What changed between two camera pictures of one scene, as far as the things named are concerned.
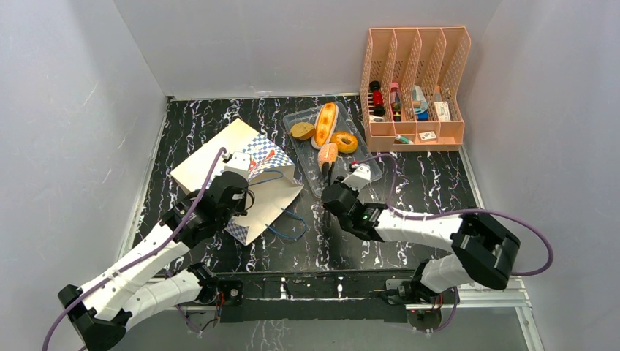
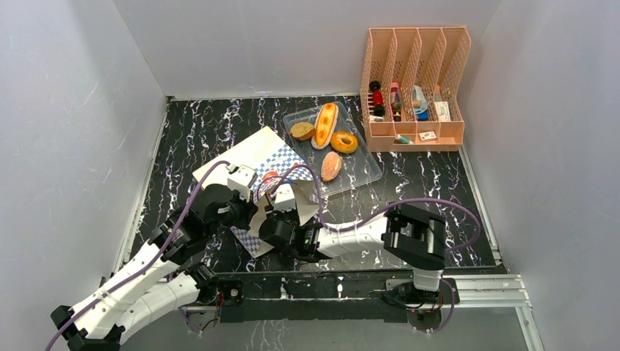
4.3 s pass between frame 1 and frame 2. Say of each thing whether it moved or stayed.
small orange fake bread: moved
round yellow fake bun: stayed
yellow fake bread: stayed
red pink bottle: stayed
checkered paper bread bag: moved
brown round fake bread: stayed
